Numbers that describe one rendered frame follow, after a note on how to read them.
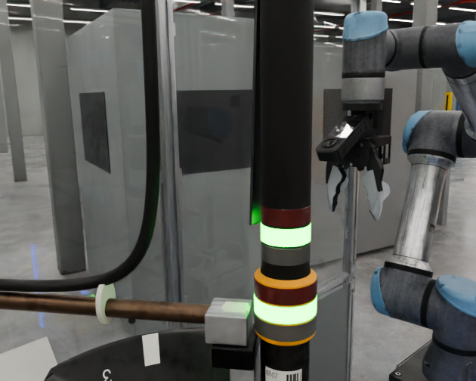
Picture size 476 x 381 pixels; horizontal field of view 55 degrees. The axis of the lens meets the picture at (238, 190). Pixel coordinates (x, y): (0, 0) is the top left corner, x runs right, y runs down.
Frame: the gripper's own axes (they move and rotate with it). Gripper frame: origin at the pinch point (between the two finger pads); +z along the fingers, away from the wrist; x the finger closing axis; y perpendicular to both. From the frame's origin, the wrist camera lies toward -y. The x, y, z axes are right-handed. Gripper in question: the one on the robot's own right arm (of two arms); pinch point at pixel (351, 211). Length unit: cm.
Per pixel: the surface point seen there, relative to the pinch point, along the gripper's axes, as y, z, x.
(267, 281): -52, -10, -25
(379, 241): 360, 135, 180
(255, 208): -51, -14, -22
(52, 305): -61, -7, -11
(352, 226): 76, 29, 45
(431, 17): 590, -121, 239
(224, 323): -54, -7, -23
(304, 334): -51, -6, -27
